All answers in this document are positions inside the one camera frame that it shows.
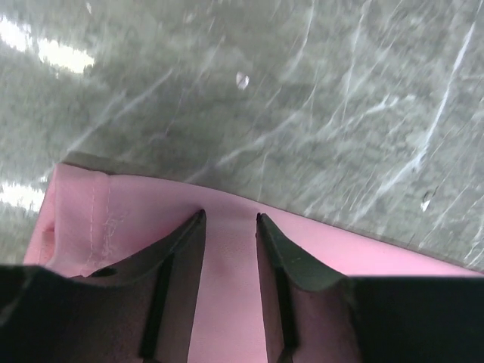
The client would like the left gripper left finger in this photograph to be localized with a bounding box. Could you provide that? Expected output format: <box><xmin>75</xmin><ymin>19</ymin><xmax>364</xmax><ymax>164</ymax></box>
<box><xmin>1</xmin><ymin>211</ymin><xmax>206</xmax><ymax>362</ymax></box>

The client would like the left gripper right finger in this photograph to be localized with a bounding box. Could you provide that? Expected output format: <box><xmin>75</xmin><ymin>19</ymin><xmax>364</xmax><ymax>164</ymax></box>
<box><xmin>256</xmin><ymin>214</ymin><xmax>483</xmax><ymax>362</ymax></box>

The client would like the pink t-shirt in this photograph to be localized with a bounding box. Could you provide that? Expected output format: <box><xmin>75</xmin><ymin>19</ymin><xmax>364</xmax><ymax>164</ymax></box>
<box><xmin>24</xmin><ymin>164</ymin><xmax>480</xmax><ymax>362</ymax></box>

